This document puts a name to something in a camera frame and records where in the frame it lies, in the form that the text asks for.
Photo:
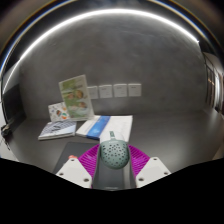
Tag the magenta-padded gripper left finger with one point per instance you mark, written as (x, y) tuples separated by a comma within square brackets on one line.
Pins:
[(83, 165)]

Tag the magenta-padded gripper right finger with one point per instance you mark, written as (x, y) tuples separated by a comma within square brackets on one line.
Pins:
[(145, 165)]

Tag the white and green perforated mouse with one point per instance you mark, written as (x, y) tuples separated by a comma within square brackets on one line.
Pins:
[(114, 151)]

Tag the dark grey mouse pad with heart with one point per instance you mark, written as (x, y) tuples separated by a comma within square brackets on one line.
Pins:
[(71, 150)]

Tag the thin grey striped booklet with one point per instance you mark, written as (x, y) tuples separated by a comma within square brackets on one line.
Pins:
[(56, 129)]

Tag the thick white book, blue stripe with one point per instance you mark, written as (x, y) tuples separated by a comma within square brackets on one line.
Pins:
[(106, 126)]

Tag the small white colourful printed card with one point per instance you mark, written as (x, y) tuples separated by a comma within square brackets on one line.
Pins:
[(58, 111)]

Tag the green menu sign in stand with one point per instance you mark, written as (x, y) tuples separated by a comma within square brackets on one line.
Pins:
[(76, 96)]

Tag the white wall socket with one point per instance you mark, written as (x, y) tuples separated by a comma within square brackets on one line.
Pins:
[(94, 92), (120, 90), (105, 91), (134, 90)]

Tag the glass door with dark frame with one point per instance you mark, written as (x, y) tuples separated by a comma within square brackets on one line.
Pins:
[(215, 86)]

